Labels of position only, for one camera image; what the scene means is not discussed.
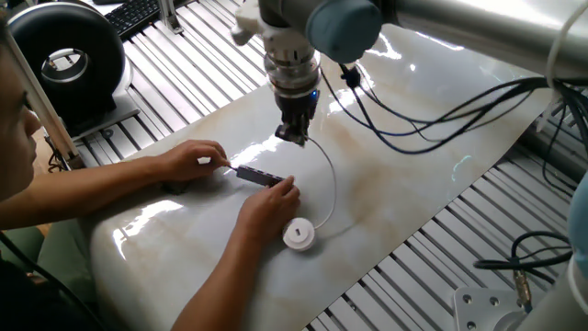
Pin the person's right hand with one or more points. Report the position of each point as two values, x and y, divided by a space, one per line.
268 211

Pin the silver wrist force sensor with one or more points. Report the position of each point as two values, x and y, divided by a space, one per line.
293 73

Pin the black shirt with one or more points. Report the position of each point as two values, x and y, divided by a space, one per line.
27 299

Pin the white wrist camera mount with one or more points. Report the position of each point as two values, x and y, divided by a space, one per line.
280 34

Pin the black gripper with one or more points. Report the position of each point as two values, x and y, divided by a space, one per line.
296 110

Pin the person's left forearm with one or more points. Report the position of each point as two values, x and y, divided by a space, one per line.
92 188

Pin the person's left hand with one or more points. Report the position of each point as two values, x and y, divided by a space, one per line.
193 161

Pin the dark grey USB docking station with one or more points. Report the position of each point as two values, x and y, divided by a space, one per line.
257 175

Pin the silver grey UR5 robot arm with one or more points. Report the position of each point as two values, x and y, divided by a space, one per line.
459 27

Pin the white round USB hub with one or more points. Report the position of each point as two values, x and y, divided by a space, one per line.
298 235

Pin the small black bolt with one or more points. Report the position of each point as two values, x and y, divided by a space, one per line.
107 133

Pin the silver frame bracket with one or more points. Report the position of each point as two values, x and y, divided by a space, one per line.
170 18

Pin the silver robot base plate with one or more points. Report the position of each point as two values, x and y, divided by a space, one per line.
482 308

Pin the grey device base plate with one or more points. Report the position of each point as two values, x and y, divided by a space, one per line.
119 115

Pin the person's right forearm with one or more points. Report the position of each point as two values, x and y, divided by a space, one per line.
216 289

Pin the aluminium frame post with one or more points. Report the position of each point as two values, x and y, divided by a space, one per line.
46 106

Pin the black keyboard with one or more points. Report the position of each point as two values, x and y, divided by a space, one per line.
133 16

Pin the green trousers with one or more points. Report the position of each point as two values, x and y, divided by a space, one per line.
59 257

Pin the person's head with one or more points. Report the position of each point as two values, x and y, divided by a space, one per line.
14 119

